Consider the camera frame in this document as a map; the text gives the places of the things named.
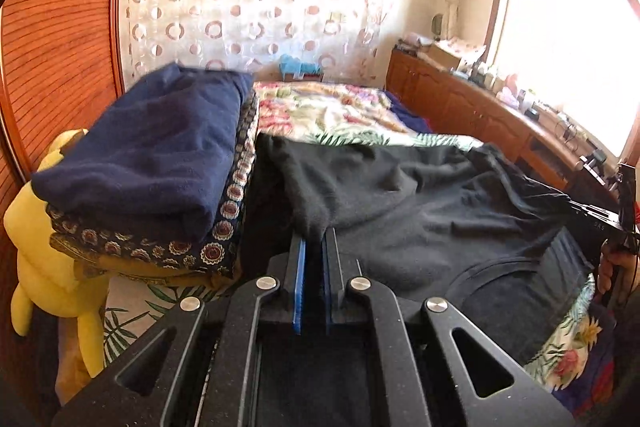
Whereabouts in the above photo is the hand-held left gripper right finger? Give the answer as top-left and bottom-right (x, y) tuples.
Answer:
(322, 229), (576, 427)

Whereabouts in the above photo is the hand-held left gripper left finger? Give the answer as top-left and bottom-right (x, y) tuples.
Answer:
(52, 237), (307, 427)

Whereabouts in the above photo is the black printed t-shirt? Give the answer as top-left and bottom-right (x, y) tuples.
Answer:
(255, 134), (621, 368)

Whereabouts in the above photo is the person's right hand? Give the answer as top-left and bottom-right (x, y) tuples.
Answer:
(597, 237), (639, 309)

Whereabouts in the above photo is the folded navy circle-patterned garment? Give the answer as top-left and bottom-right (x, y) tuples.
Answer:
(45, 94), (261, 280)

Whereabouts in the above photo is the folded mustard patterned garment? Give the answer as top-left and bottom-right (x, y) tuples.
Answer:
(50, 232), (246, 293)

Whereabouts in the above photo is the leaf-print bed sheet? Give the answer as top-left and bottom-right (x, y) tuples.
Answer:
(102, 129), (606, 393)

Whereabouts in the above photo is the floral blanket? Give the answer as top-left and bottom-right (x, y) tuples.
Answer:
(252, 79), (436, 145)

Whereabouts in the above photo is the long wooden cabinet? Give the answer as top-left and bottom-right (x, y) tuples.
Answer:
(385, 49), (621, 198)

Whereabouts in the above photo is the wood-framed window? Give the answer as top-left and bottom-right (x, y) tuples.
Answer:
(487, 0), (640, 162)

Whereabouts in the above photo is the navy bed blanket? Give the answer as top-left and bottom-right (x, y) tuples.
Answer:
(385, 89), (436, 132)

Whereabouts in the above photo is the pink dotted cloth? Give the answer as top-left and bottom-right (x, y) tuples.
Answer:
(445, 36), (488, 58)

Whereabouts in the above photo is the light blue package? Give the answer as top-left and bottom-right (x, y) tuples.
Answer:
(277, 53), (321, 82)

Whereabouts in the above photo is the cardboard box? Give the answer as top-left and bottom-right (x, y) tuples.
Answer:
(427, 42), (466, 70)

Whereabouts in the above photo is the pile of papers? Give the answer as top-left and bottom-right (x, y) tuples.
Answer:
(397, 32), (433, 55)

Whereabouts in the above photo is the yellow plush toy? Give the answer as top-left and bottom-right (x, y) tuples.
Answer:
(2, 129), (108, 380)

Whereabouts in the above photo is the wooden slatted wardrobe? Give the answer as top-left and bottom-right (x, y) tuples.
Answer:
(0, 0), (133, 258)

